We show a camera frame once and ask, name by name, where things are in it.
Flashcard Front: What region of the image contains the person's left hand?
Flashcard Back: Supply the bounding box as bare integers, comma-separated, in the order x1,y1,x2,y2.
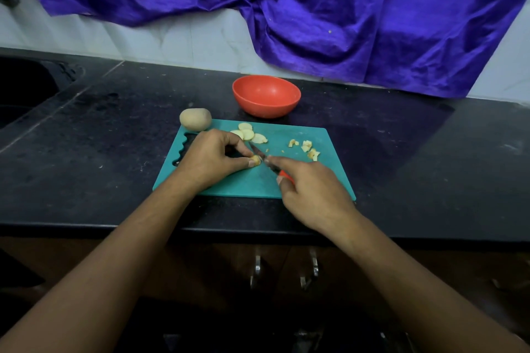
172,129,263,194

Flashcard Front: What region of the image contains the person's right hand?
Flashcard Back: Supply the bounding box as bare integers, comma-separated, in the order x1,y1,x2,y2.
267,157,361,234

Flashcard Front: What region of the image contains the teal plastic cutting board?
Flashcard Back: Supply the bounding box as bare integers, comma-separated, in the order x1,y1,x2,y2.
152,119,357,201

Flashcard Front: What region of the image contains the whole brown potato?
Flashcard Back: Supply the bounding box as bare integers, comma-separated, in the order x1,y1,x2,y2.
179,108,213,132

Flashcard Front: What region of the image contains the pile of diced apple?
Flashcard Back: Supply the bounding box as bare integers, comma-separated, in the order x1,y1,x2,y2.
288,138,321,162

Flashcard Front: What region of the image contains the red-handled kitchen knife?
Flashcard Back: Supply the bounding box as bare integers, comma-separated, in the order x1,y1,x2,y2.
248,142,296,184

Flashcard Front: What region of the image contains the orange bowl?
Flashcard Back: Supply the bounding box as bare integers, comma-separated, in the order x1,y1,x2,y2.
232,74,303,120

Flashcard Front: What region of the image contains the person's left forearm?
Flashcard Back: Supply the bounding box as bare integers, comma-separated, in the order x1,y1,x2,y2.
0,173,198,353

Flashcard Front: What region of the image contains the person's right forearm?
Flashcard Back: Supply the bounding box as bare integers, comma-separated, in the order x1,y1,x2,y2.
333,210,530,353

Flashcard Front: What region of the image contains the purple cloth curtain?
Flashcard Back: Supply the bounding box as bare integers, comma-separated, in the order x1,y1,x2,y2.
7,0,530,99

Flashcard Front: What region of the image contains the dark kitchen sink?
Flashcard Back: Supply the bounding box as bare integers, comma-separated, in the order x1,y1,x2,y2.
0,57,84,130

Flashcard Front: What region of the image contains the metal cabinet handle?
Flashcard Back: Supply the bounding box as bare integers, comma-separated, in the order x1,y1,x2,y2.
300,249,320,290
251,253,263,287

